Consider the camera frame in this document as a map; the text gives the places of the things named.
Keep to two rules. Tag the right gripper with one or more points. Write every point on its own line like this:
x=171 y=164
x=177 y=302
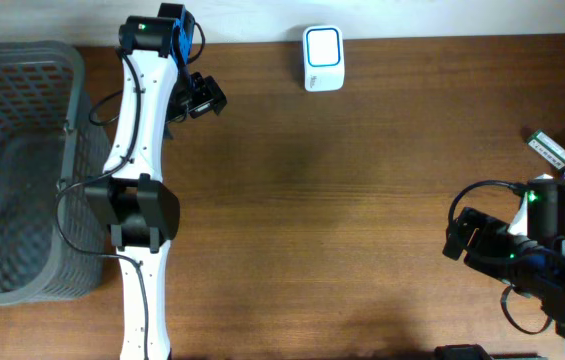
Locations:
x=465 y=232

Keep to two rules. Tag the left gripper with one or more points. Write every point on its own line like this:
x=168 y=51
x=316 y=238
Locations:
x=182 y=100

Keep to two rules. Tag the green Axe Brand box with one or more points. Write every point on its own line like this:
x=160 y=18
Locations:
x=548 y=149

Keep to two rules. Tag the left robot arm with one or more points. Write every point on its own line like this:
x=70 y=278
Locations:
x=130 y=198

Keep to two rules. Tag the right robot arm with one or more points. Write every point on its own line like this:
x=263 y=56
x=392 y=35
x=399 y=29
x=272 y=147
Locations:
x=530 y=262

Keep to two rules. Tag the white barcode scanner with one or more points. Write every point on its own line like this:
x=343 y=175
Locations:
x=323 y=58

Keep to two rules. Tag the grey plastic mesh basket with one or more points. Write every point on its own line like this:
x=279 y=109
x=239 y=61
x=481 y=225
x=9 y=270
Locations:
x=50 y=241

